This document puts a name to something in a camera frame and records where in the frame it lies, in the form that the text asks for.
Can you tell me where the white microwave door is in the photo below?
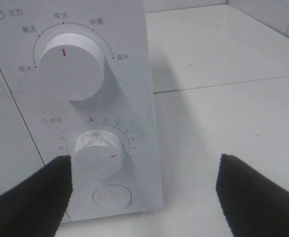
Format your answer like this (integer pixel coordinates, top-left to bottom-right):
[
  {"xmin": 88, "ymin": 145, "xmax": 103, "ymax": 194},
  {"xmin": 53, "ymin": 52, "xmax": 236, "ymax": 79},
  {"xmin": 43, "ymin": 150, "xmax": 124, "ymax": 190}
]
[{"xmin": 0, "ymin": 40, "xmax": 72, "ymax": 223}]

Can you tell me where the white microwave knob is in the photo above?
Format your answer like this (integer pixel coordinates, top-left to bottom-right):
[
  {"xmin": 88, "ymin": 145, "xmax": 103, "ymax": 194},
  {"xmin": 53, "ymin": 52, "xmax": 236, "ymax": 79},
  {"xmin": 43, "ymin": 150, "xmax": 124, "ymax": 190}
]
[
  {"xmin": 37, "ymin": 33, "xmax": 106, "ymax": 101},
  {"xmin": 72, "ymin": 130, "xmax": 127, "ymax": 180}
]

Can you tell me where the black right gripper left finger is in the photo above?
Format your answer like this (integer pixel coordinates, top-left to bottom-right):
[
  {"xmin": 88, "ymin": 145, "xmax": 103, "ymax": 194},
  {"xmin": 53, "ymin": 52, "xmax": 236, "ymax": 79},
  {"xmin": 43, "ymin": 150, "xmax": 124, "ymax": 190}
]
[{"xmin": 0, "ymin": 156, "xmax": 73, "ymax": 237}]

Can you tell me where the white microwave oven body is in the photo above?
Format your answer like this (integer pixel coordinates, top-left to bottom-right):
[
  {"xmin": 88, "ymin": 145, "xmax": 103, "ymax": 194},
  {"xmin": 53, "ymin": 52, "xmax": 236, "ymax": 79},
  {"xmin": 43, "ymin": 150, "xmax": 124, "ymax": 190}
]
[{"xmin": 0, "ymin": 0, "xmax": 163, "ymax": 222}]

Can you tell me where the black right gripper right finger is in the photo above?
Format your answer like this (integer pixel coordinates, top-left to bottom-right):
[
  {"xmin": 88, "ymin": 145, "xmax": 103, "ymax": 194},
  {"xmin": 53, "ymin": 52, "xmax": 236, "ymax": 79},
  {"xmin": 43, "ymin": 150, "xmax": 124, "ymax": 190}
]
[{"xmin": 216, "ymin": 154, "xmax": 289, "ymax": 237}]

